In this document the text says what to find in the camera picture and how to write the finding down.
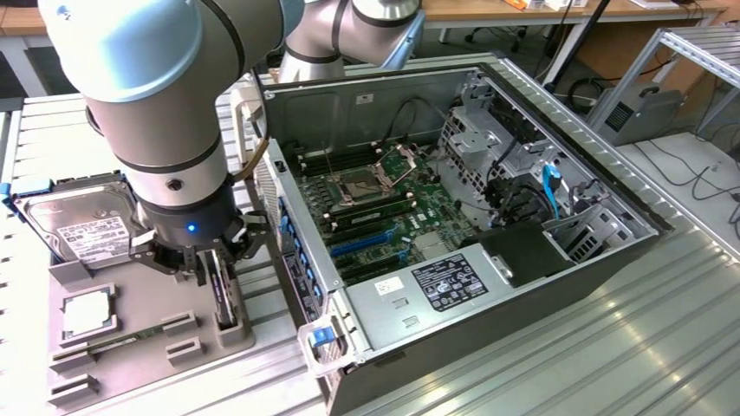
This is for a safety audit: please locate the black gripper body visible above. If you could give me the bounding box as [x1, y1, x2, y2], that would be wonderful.
[140, 189, 248, 263]

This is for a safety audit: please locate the green graphics card black cooler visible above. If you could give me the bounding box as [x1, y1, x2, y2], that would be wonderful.
[198, 249, 240, 331]

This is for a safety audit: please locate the grey parts rack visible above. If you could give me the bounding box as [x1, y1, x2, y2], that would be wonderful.
[44, 249, 258, 411]

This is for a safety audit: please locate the silver hard disk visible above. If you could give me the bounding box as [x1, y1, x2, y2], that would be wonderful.
[12, 180, 146, 270]

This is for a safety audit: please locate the long black expansion slot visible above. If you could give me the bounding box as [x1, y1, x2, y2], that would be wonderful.
[334, 253, 402, 270]
[340, 262, 410, 281]
[327, 225, 383, 244]

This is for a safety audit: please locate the silver CPU chip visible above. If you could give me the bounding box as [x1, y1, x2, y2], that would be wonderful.
[62, 293, 116, 338]

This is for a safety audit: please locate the blue expansion slot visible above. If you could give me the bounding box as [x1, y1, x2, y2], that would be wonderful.
[328, 232, 388, 257]

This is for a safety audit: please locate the green RAM stick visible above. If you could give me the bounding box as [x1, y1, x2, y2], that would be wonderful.
[84, 324, 168, 353]

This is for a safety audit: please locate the black RAM stick with sticker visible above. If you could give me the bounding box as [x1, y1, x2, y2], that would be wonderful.
[327, 202, 419, 231]

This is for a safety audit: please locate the CPU socket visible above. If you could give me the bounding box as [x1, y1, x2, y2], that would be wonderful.
[332, 166, 402, 205]

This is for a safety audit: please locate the blue disk caddy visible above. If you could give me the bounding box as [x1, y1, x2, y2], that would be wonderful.
[0, 171, 138, 244]

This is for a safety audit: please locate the metal socket cover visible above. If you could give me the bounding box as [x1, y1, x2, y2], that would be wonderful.
[374, 144, 423, 188]

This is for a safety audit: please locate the grey power supply unit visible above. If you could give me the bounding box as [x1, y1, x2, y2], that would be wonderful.
[344, 242, 514, 353]

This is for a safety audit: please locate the green motherboard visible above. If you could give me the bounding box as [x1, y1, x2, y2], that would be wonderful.
[292, 137, 492, 283]

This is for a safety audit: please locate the silver chipset heatsink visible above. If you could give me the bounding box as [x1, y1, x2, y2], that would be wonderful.
[411, 235, 451, 257]

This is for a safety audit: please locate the perforated metal drive cage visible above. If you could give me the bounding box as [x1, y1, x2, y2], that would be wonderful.
[438, 106, 560, 209]

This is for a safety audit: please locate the black plastic shroud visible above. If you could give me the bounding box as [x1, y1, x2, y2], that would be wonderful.
[479, 222, 575, 289]

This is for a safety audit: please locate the open grey PC case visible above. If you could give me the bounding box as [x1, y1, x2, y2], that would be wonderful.
[230, 50, 676, 416]

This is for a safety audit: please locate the grey metal disk bay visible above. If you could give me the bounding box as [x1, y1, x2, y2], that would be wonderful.
[543, 201, 635, 266]

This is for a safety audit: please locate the black office chair base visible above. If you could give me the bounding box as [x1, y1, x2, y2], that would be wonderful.
[438, 24, 531, 54]

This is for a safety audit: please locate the black slanted pole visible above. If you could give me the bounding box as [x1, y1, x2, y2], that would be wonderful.
[546, 0, 614, 90]

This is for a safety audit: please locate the brown board panel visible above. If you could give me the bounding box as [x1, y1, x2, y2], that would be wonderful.
[578, 25, 716, 116]

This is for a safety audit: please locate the dark wrist camera cable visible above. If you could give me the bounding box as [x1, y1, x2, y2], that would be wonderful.
[231, 133, 272, 183]

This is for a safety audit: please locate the grey case handle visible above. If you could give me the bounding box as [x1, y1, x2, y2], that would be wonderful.
[296, 315, 352, 379]
[228, 84, 268, 146]

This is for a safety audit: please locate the thin black wire loop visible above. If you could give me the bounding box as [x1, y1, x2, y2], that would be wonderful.
[388, 97, 448, 140]

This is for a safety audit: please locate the black wire bundle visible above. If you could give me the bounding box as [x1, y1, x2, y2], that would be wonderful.
[483, 175, 550, 229]

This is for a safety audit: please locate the blue wire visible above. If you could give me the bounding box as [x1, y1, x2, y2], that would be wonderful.
[540, 162, 566, 223]

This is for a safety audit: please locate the wooden desk white frame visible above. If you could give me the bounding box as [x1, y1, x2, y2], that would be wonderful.
[0, 16, 51, 97]
[424, 0, 731, 88]

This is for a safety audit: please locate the black coiled cable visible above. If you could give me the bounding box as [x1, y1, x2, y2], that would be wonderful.
[568, 76, 606, 112]

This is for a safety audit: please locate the grey unit with handle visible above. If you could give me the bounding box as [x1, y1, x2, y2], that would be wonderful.
[600, 84, 691, 147]

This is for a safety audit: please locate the black floor cable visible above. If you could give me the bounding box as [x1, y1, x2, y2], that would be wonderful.
[632, 138, 740, 203]

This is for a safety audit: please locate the aluminium profile frame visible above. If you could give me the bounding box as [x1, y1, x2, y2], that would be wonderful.
[583, 26, 740, 146]

